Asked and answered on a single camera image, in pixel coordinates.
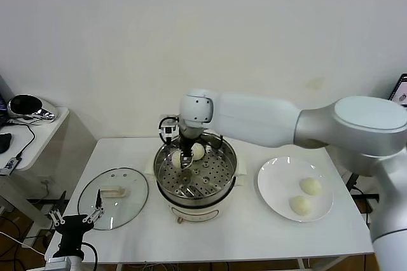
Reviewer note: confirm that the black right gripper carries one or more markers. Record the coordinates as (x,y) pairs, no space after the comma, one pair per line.
(189,137)

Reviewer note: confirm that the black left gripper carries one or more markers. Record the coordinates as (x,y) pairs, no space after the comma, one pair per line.
(73,229)

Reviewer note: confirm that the white steamed baozi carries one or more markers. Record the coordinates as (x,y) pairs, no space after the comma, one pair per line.
(176,159)
(199,151)
(310,186)
(300,205)

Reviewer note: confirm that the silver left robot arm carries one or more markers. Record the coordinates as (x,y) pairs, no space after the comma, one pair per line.
(63,264)

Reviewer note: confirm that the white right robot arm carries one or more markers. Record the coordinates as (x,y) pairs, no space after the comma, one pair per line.
(286,124)

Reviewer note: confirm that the perforated steel steamer basket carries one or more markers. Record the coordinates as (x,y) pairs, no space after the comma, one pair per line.
(216,175)

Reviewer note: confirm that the cream electric cooker pot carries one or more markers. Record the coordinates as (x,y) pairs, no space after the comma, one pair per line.
(195,210)

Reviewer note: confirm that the white side table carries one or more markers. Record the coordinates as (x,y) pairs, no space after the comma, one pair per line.
(47,137)

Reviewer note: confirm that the dark usb hub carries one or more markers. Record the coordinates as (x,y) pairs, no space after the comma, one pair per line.
(9,166)

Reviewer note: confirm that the round white plate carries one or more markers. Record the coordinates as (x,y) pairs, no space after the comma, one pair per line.
(280,182)

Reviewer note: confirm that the black computer mouse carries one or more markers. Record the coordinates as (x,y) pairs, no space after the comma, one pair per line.
(4,143)

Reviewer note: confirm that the shiny chrome headset device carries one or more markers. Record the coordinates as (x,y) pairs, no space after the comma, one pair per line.
(31,108)

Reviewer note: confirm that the open dark laptop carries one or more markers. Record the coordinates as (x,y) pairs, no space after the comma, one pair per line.
(2,105)
(400,89)

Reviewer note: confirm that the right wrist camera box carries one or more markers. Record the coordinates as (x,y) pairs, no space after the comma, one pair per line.
(167,130)

